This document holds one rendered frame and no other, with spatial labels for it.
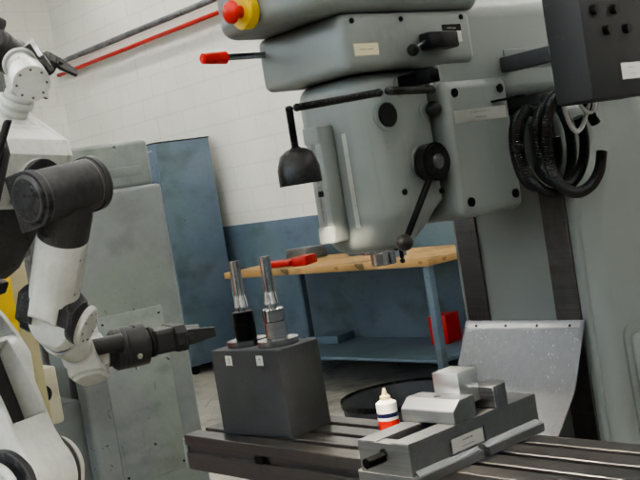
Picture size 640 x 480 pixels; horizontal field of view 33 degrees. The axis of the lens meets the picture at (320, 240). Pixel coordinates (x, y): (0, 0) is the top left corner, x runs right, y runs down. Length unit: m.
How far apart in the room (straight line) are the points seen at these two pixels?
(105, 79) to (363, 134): 9.30
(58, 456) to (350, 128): 0.81
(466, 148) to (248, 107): 7.23
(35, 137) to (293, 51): 0.48
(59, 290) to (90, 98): 9.55
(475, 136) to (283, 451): 0.73
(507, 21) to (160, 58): 8.19
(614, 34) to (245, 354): 0.99
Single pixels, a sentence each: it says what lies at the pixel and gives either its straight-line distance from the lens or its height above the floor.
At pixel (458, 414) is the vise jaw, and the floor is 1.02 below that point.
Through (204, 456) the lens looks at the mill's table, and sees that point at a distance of 2.45.
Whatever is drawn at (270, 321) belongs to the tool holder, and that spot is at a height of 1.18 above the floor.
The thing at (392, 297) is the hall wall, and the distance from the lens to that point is 8.17.
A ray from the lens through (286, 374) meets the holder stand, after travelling 2.25.
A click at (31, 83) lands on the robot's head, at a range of 1.97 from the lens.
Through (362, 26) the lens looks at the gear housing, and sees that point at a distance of 1.90.
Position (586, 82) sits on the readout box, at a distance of 1.94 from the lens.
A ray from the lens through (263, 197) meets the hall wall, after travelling 9.19.
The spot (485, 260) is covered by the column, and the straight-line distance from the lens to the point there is 2.36.
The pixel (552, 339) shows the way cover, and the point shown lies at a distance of 2.25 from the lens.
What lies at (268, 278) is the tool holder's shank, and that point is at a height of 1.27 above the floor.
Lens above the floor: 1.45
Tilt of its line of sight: 3 degrees down
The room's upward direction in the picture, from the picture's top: 9 degrees counter-clockwise
